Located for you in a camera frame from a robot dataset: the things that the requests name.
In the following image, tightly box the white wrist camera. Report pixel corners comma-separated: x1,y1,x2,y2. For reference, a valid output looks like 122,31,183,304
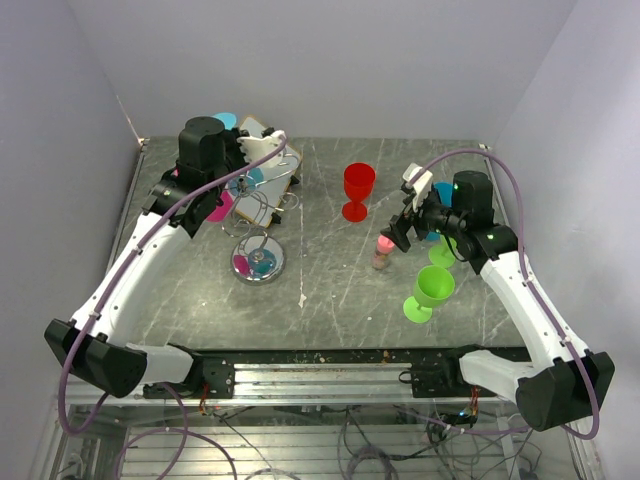
401,163,433,212
237,130,285,169

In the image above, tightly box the blue wine glass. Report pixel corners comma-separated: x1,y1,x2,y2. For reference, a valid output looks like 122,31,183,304
425,182,453,242
212,112,264,197

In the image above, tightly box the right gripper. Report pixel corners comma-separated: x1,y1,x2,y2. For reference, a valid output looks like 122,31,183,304
381,186,466,251

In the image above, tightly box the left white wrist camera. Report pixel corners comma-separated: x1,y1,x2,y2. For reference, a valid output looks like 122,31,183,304
237,130,285,169

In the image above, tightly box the small whiteboard with wooden frame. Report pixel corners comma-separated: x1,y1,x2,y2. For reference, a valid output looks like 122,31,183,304
228,116,302,228

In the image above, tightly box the magenta plastic wine glass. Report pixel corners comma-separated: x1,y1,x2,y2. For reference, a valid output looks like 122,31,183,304
168,167,231,230

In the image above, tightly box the small pink-capped bottle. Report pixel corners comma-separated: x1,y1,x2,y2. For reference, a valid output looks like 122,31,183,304
372,235,395,270

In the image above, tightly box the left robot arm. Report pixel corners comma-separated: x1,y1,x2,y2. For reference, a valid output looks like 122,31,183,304
44,116,248,398

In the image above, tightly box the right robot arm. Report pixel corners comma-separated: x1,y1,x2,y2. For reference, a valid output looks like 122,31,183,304
381,164,615,431

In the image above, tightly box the green wine glass rear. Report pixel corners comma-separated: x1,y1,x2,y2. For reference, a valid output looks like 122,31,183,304
428,235,457,269

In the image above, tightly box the green wine glass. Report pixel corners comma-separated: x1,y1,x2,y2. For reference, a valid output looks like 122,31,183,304
428,235,457,269
403,265,456,323

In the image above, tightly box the aluminium mounting rail frame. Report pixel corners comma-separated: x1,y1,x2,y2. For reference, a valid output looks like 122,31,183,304
45,340,603,479

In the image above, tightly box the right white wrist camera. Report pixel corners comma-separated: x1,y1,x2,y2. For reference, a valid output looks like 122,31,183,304
401,163,433,212

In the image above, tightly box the red plastic wine glass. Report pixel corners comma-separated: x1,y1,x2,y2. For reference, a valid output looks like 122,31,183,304
342,162,376,223

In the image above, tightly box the green wine glass front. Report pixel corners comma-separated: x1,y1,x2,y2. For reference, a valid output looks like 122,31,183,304
403,265,456,323

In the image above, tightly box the chrome wine glass rack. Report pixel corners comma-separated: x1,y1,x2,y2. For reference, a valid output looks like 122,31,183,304
216,187,299,285

